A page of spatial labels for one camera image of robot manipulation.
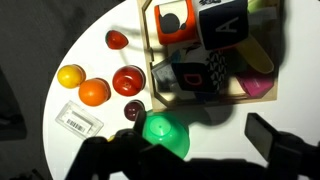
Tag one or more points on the grey brick block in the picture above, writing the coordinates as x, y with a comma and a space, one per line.
164, 75

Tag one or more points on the red strawberry toy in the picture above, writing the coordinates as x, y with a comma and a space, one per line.
116, 40

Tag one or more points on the light green toy block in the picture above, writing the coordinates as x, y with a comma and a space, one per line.
256, 5

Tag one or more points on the yellow lemon toy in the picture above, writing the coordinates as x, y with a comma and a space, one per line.
69, 76

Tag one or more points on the wooden tray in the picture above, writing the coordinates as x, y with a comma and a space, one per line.
146, 66

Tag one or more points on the orange soft cube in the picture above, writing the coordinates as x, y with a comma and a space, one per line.
175, 23

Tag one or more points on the soft cube with letter A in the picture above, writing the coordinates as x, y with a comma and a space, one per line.
223, 26

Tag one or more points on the dark red plum toy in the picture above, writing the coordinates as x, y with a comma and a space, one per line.
132, 110

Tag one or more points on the orange fruit toy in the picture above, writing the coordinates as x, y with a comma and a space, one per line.
93, 92

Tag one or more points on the pink toy block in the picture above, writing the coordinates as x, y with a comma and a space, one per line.
255, 85

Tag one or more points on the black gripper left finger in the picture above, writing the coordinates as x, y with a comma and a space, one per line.
140, 121

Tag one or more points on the clear plastic box with barcode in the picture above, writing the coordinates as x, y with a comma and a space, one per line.
79, 120

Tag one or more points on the red apple toy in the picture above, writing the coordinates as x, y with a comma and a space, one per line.
128, 81

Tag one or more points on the yellow banana toy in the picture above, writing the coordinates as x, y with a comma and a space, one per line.
256, 56

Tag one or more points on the green plastic bowl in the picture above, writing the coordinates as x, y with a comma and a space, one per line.
165, 133

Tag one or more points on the small yellow toy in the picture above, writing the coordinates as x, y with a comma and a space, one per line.
111, 138

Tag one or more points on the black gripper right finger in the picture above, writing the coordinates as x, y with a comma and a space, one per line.
261, 136

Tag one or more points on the black patterned soft cube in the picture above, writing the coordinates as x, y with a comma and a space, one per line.
198, 75

